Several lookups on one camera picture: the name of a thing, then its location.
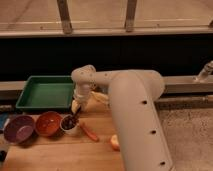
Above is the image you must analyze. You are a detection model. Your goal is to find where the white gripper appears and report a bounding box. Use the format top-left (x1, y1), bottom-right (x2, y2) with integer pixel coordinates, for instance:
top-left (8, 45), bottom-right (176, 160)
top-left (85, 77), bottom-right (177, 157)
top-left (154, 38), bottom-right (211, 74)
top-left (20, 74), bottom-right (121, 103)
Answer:
top-left (72, 84), bottom-right (91, 111)

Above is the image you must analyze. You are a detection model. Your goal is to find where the black handled brush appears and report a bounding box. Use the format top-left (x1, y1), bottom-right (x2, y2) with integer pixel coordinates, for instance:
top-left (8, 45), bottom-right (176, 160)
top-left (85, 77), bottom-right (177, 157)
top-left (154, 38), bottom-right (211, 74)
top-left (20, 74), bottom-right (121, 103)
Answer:
top-left (68, 109), bottom-right (81, 129)

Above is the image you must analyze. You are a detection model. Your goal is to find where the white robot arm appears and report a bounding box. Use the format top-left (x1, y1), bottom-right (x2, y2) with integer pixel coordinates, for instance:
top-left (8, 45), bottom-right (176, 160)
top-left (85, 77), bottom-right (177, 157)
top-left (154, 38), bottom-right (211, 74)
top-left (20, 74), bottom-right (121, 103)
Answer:
top-left (71, 65), bottom-right (176, 171)

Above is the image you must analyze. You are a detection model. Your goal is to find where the red bowl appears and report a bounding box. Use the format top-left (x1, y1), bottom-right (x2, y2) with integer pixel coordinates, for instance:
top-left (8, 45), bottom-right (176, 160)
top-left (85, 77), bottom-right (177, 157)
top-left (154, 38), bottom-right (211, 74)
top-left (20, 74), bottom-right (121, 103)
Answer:
top-left (35, 111), bottom-right (62, 137)

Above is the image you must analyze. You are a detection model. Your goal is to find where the purple bowl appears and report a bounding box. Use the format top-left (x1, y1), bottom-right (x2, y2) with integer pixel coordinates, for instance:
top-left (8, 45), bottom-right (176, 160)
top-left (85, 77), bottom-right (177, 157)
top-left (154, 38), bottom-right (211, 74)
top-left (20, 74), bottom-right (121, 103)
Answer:
top-left (4, 115), bottom-right (35, 144)

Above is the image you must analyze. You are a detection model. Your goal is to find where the orange carrot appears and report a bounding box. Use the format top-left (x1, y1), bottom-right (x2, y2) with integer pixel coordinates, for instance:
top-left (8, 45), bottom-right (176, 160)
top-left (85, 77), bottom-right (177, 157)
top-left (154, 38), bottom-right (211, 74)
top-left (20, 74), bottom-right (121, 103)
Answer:
top-left (80, 122), bottom-right (99, 142)

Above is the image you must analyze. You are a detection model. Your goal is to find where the white cup with dark contents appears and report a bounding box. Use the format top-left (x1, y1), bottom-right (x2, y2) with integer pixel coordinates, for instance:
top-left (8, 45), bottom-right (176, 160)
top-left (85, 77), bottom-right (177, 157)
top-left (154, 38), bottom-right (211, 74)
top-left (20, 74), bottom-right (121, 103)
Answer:
top-left (60, 115), bottom-right (78, 136)

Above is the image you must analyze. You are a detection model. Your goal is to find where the green plastic tray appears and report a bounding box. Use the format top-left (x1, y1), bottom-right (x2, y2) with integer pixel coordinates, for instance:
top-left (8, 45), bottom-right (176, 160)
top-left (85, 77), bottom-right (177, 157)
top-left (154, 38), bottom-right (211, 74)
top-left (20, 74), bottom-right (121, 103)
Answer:
top-left (16, 75), bottom-right (74, 111)

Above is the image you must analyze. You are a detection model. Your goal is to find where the yellow apple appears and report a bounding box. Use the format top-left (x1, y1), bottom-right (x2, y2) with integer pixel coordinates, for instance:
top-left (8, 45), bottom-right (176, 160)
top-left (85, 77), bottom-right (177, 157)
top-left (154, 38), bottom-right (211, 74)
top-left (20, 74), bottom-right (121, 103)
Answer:
top-left (110, 135), bottom-right (120, 151)

